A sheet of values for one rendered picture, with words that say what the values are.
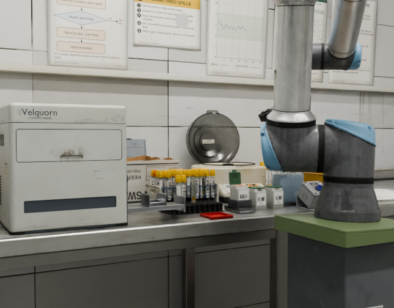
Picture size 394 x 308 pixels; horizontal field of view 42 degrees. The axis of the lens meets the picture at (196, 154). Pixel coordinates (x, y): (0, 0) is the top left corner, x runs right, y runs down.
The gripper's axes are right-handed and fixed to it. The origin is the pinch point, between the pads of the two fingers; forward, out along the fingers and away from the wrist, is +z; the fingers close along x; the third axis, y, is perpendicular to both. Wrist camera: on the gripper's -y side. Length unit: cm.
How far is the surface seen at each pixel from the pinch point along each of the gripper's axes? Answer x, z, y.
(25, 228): -15, 16, -77
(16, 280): 49, 45, -77
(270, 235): -8.1, 22.3, -9.5
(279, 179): 4.9, 7.3, 0.6
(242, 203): -3.9, 13.3, -16.7
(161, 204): -9.5, 12.1, -43.0
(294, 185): 5.6, 9.2, 6.5
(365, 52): 68, -49, 84
